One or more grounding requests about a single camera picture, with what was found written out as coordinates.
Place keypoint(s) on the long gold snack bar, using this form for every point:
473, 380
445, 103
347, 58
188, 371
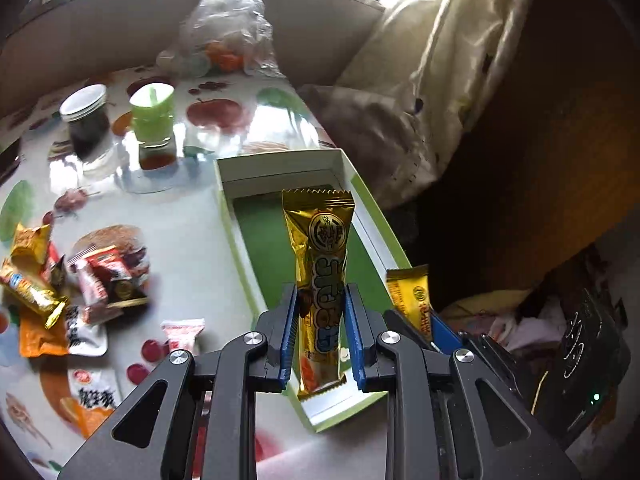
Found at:
320, 240

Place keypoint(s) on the clear plastic bag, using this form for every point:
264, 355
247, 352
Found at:
225, 10

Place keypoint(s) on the dark jar with white lid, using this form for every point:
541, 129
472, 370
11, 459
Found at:
85, 127

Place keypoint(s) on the green and white box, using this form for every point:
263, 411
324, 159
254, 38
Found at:
260, 225

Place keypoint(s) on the grey brown cloth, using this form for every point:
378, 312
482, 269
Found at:
360, 125

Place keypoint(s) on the pile of light cloths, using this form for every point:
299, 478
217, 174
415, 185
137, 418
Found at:
500, 320

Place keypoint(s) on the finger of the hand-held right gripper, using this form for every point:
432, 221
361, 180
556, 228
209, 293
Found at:
402, 325
445, 335

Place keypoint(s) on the round glass coaster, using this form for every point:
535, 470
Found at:
132, 182

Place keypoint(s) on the gold packet with blue print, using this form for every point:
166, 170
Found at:
27, 291

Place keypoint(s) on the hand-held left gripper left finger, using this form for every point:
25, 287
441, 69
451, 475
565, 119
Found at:
287, 345

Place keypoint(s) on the dark wooden cabinet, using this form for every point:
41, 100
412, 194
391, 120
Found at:
550, 135

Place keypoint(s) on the cream patterned curtain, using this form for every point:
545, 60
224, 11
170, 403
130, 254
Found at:
450, 60

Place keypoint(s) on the small pink white candy packet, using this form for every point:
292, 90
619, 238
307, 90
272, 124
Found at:
182, 335

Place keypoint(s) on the tangerine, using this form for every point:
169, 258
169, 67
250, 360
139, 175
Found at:
225, 57

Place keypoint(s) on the small round sealed cup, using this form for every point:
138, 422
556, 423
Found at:
166, 60
192, 65

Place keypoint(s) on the green plastic jar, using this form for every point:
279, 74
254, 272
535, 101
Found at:
150, 120

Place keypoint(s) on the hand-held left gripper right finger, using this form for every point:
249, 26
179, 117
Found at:
354, 345

